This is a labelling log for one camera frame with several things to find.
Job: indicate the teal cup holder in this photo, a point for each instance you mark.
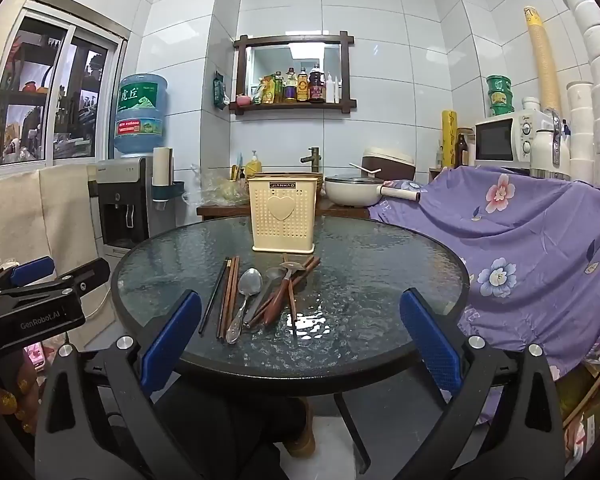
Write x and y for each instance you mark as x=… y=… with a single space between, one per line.
x=172 y=192

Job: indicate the white squeeze bottle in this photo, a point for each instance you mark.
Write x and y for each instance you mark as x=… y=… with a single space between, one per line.
x=330 y=88

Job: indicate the stack of paper cups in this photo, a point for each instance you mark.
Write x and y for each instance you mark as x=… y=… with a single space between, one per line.
x=162 y=165

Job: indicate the wooden rack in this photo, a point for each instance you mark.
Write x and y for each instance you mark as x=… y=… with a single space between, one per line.
x=434 y=175

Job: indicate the green hanging packet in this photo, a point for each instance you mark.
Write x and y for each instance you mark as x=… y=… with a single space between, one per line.
x=220 y=90

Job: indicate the brown white rice cooker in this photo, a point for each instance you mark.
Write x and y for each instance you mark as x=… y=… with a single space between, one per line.
x=395 y=165

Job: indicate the black chopstick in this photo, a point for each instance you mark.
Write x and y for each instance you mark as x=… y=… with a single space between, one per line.
x=213 y=297

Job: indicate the amber bottle yellow label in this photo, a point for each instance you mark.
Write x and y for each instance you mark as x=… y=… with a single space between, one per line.
x=302 y=86

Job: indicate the yellow cooking oil bottle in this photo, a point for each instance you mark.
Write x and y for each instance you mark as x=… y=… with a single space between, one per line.
x=290 y=87

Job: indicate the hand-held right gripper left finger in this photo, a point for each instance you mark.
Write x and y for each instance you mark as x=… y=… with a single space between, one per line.
x=172 y=340

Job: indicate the tall yellow cup stack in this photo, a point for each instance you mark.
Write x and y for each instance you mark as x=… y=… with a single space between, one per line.
x=545 y=70

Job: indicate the yellow soap pump bottle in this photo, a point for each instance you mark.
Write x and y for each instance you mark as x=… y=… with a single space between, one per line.
x=253 y=166

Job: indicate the pink packet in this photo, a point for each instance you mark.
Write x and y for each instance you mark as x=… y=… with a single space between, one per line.
x=35 y=357

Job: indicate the brass faucet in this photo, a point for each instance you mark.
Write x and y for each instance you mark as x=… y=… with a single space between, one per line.
x=312 y=157

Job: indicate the pink bowl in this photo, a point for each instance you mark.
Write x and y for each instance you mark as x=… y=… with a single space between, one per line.
x=243 y=100

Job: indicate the yellow roll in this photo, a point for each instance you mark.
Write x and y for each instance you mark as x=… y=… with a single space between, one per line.
x=450 y=140

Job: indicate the stack of green cups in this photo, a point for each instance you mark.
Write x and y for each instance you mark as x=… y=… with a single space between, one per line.
x=499 y=97

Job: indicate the clear plastic bags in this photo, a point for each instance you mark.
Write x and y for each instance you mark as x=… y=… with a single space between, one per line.
x=220 y=187

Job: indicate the woven pattern sink basin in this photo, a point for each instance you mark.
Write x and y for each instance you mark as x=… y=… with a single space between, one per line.
x=320 y=185

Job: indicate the round glass table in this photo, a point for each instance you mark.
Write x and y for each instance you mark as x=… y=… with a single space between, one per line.
x=370 y=280

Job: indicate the white tube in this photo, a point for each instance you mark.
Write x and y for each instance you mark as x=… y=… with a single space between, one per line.
x=337 y=90

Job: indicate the cream perforated utensil holder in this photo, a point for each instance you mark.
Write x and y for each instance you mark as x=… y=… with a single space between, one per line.
x=282 y=230

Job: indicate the wooden framed mirror shelf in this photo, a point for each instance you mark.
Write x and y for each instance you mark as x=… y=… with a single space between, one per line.
x=290 y=39

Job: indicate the grey water dispenser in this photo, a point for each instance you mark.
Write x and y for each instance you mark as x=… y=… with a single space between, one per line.
x=122 y=185

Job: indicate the wooden sink cabinet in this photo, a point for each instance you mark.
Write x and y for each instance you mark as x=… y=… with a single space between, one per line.
x=220 y=210

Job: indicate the brown glass bottle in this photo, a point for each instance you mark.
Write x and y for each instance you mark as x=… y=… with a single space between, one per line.
x=462 y=152

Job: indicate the green bottle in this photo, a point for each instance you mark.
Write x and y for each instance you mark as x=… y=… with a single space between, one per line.
x=278 y=88

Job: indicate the blue water jug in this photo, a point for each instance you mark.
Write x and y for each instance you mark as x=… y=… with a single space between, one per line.
x=140 y=110

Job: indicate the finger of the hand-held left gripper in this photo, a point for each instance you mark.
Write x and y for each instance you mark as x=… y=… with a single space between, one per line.
x=30 y=267
x=87 y=280

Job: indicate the small clear bottle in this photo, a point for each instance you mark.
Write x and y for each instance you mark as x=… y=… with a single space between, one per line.
x=438 y=157

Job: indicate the dark soy sauce bottle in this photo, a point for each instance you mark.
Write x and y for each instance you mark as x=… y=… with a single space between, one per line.
x=317 y=85

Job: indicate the brown wooden spoon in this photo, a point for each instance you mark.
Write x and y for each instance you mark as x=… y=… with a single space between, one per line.
x=274 y=307

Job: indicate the white kettle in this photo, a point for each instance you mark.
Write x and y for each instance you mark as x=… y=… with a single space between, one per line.
x=545 y=155

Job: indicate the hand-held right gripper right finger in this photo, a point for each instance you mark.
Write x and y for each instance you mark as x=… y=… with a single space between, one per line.
x=430 y=340

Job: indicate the yellow seasoning packet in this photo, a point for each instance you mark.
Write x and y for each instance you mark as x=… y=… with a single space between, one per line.
x=267 y=91

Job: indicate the white microwave oven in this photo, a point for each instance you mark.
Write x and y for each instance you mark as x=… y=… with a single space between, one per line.
x=495 y=140

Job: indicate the large metal spoon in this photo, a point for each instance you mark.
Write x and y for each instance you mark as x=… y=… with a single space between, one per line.
x=251 y=282

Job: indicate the dark metal spoon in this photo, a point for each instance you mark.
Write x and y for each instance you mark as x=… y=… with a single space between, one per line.
x=274 y=275

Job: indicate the beige cloth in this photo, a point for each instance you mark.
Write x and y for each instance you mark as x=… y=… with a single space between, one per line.
x=65 y=210

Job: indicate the cream electric pot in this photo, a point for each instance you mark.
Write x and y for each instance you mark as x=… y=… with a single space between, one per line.
x=350 y=195

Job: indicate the purple floral cloth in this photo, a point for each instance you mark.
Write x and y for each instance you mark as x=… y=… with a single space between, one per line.
x=520 y=240

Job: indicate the sliding window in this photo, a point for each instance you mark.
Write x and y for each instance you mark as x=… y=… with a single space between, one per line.
x=30 y=85

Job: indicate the small metal soup spoon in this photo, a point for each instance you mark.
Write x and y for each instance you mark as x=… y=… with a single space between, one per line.
x=290 y=265

